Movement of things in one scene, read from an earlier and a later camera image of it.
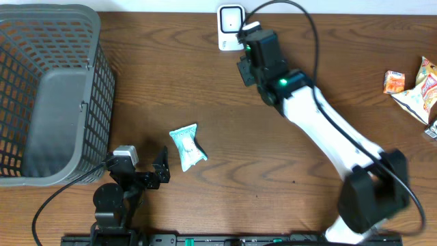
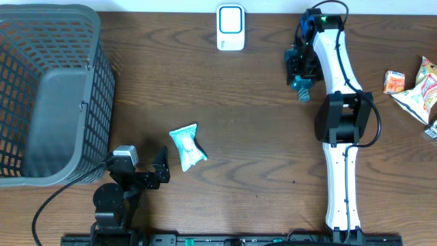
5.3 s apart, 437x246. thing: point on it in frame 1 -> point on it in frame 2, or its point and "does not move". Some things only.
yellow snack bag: [420, 100] does not move
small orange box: [394, 82] does not move
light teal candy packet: [190, 152] does not move
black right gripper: [243, 67] -> [291, 67]
